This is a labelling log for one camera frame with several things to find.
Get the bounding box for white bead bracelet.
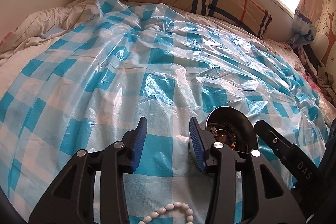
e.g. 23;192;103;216
136;201;195;224

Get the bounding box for silver bangle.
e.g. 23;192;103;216
213;128;236;145

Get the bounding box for silver round metal tin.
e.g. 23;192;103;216
189;106;258;173

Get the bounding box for pile of dark clothes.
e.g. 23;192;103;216
294;45;335;106

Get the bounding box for wardrobe with tree decal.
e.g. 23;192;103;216
311;0;335;78

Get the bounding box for right pink curtain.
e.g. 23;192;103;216
288;0;324;49

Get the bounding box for blue checkered plastic sheet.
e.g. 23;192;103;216
1;0;329;223

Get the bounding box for right plaid pillow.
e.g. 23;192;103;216
191;0;272;39

